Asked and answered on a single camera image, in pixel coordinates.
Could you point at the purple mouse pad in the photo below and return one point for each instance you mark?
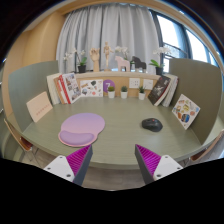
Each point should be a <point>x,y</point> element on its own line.
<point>81,129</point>

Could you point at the black horse figure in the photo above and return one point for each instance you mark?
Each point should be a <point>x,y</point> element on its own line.
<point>138,63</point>

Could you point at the small potted plant right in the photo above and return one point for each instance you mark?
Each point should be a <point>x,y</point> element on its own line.
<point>141,94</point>

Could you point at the black computer mouse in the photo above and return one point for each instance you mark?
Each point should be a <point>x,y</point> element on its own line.
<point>152,124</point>

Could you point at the pink horse figure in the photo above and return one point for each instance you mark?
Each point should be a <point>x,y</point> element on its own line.
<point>122,63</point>

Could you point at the wooden mannequin figure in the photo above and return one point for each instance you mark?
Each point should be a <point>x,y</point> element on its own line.
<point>107,51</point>

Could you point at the small potted plant left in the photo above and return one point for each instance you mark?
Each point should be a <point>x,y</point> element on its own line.
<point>111,92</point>

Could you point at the wooden chair right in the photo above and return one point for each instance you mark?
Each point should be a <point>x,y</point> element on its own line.
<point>213,152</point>

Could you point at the white orchid black pot right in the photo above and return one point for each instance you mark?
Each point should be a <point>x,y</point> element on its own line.
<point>159,66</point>

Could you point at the red white book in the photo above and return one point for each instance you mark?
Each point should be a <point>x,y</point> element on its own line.
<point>70,87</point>

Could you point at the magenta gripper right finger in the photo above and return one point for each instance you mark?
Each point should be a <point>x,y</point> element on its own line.
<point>153,166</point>

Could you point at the colourful sticker card right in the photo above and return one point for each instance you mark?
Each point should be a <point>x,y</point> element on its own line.
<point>185,110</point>

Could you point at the sticker picture card centre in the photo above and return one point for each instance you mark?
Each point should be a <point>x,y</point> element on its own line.
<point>91,88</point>

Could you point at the purple round sign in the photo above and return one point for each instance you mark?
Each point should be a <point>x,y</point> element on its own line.
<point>106,84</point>

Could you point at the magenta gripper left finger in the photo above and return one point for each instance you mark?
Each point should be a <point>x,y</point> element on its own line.
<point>72,167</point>

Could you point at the white orchid black pot left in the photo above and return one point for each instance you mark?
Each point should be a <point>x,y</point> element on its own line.
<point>80,56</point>

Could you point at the white orchid black pot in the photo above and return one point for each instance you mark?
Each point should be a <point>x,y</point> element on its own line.
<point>80,56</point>
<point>159,66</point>

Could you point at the small potted plant middle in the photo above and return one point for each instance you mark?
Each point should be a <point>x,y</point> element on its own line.
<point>124,92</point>

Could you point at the white orchid centre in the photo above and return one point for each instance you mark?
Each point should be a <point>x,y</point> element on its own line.
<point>123,50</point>

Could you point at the dark book right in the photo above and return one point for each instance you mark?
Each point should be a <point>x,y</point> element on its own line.
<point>158,90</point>

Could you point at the white books right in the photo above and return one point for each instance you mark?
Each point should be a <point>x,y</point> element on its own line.
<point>174,82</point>

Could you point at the wooden chair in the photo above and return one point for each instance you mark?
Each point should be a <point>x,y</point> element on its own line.
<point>24,144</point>
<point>213,152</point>

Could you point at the beige card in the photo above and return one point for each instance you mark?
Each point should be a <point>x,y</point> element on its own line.
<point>39,106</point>

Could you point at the wooden hand model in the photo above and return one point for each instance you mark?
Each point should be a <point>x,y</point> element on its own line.
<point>95,55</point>

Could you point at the white book stack left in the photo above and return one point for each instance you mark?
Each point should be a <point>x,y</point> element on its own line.
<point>52,88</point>

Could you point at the small potted plant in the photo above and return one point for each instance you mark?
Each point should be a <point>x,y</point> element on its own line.
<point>111,92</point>
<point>141,94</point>
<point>124,92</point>

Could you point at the wooden chair left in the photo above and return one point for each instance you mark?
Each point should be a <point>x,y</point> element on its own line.
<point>24,144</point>

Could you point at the grey curtain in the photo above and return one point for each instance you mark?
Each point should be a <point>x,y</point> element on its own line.
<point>119,25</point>

